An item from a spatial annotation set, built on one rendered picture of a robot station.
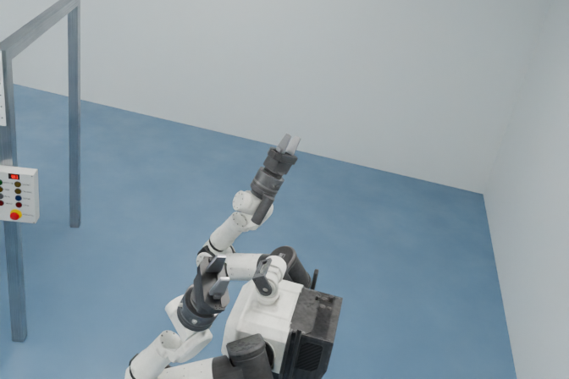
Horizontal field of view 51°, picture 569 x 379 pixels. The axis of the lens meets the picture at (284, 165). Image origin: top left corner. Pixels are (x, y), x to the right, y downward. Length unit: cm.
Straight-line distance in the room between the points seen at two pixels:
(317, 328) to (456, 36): 402
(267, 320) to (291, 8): 407
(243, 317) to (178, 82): 446
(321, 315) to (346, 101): 400
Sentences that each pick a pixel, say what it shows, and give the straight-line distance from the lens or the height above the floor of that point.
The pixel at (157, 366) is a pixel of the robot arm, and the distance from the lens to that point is 152.
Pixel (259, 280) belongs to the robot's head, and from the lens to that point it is 160.
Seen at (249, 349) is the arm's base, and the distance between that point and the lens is 152.
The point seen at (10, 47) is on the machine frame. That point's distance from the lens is 278.
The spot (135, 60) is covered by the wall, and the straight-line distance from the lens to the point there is 605.
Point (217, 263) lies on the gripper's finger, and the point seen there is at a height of 170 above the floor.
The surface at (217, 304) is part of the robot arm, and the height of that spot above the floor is 164.
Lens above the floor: 246
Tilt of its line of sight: 27 degrees down
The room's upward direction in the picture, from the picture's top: 10 degrees clockwise
